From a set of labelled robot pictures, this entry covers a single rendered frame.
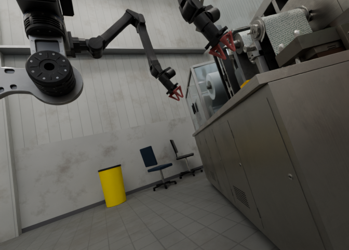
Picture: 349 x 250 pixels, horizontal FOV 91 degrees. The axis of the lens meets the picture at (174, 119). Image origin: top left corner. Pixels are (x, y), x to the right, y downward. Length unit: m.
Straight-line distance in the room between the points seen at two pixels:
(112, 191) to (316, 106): 3.56
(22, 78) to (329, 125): 1.14
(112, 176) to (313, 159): 3.47
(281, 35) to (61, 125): 4.42
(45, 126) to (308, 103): 4.64
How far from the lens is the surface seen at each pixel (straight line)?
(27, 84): 0.91
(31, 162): 4.70
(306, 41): 0.93
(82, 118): 4.70
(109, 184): 3.83
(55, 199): 4.61
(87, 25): 6.04
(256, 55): 1.14
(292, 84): 0.74
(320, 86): 0.79
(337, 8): 1.31
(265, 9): 1.76
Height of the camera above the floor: 0.72
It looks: 10 degrees up
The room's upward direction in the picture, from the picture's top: 16 degrees counter-clockwise
